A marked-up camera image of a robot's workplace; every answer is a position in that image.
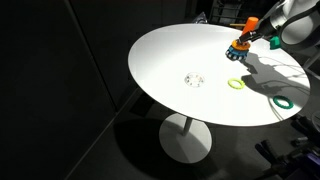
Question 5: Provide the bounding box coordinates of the grey diagonal metal bar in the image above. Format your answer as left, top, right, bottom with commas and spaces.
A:
302, 49, 320, 69

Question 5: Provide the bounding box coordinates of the large black and white ring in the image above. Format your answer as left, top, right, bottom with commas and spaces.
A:
225, 51, 248, 62

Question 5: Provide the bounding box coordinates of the blue ring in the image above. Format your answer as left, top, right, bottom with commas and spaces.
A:
225, 45, 250, 59

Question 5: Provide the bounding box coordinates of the clear transparent ring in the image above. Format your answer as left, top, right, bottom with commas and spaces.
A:
184, 71, 205, 89

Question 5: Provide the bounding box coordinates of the black clamp handle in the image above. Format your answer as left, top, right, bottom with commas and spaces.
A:
290, 114, 320, 138
254, 139, 284, 164

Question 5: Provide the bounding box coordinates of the black metal rack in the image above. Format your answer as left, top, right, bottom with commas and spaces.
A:
209, 0, 264, 26

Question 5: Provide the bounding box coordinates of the teal camera mount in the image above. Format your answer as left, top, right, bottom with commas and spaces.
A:
269, 35, 282, 51

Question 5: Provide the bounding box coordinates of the white table pedestal base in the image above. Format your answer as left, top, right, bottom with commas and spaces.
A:
158, 112, 213, 164

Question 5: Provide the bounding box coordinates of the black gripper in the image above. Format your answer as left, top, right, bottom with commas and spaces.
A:
237, 18, 279, 44

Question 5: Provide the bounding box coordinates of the yellow-green toothed ring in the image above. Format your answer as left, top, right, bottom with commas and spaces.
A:
227, 77, 246, 90

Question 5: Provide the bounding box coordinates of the dark green toothed ring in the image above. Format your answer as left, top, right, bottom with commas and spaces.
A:
272, 95, 295, 110

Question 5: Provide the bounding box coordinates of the orange-yellow dotted ring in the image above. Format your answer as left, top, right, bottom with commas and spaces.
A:
231, 39, 251, 52

